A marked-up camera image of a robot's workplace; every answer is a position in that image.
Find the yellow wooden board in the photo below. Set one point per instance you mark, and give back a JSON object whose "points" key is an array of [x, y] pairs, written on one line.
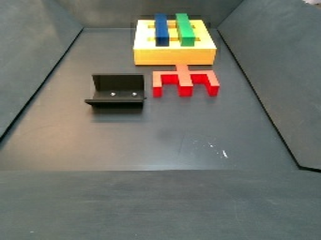
{"points": [[152, 55]]}

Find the red branched puzzle piece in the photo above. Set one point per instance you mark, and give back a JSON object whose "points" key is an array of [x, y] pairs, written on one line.
{"points": [[185, 79]]}

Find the green block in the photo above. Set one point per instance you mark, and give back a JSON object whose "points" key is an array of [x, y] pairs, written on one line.
{"points": [[185, 30]]}

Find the blue block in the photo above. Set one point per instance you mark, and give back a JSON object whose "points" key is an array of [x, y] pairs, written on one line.
{"points": [[162, 34]]}

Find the black angle bracket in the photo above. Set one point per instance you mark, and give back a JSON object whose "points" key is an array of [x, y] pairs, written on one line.
{"points": [[118, 90]]}

